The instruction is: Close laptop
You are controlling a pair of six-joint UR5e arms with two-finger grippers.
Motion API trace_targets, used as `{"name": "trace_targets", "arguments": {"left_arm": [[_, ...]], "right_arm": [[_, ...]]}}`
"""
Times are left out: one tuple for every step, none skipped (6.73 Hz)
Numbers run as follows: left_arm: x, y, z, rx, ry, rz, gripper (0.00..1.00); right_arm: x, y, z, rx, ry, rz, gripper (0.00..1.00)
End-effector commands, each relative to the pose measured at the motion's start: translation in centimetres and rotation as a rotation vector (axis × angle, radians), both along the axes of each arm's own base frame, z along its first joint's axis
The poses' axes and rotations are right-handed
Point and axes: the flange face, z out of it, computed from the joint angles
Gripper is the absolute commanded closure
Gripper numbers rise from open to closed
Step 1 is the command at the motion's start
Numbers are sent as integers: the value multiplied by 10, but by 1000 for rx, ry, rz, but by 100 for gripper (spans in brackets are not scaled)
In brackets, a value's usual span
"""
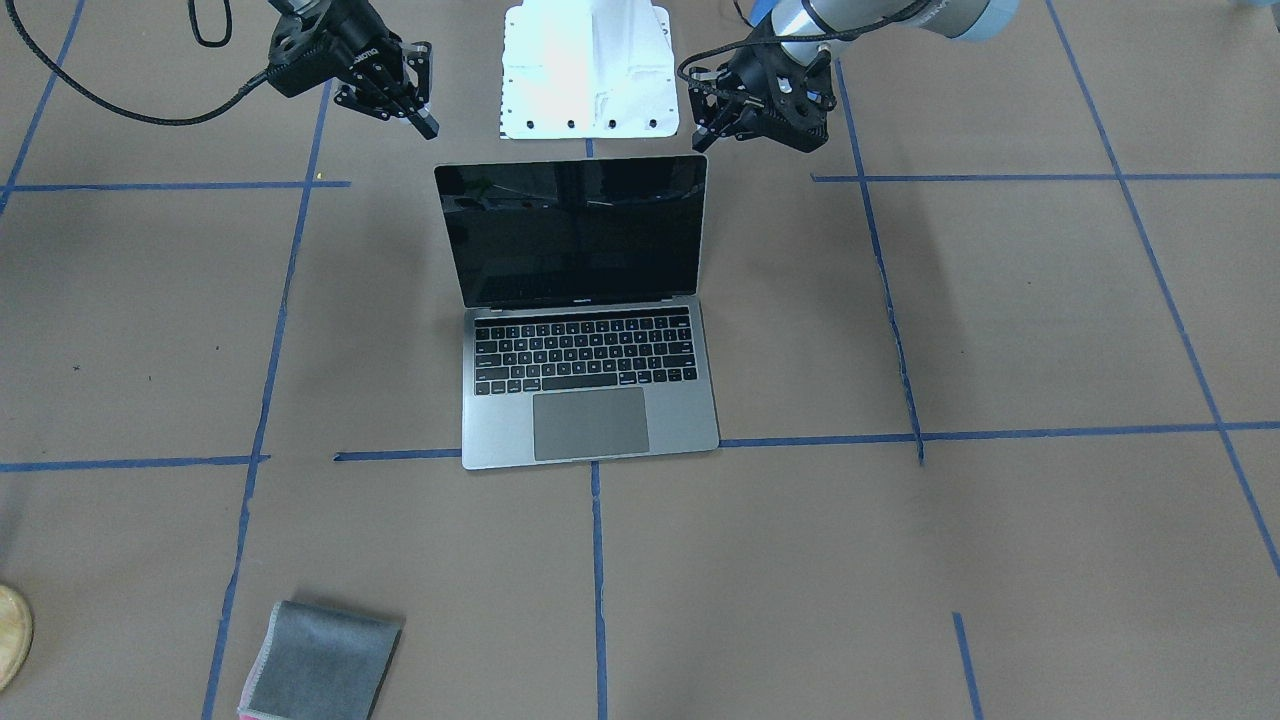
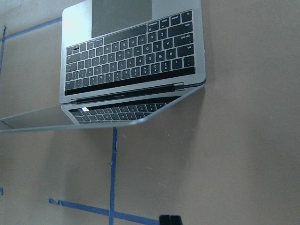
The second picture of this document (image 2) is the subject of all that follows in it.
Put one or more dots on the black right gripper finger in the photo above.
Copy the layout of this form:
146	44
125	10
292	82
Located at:
170	220

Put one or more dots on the grey laptop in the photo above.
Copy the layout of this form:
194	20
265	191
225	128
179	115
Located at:
104	63

